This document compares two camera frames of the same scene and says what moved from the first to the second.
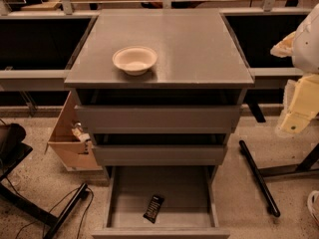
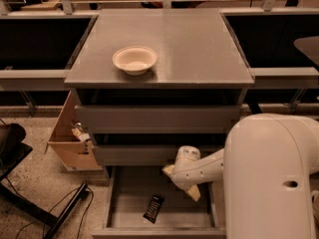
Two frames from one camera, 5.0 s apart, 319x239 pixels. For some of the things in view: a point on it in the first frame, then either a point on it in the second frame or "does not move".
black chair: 12,148 does not move
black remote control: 154,208 does not move
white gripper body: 307,47 to 184,178
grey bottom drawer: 188,209 does not move
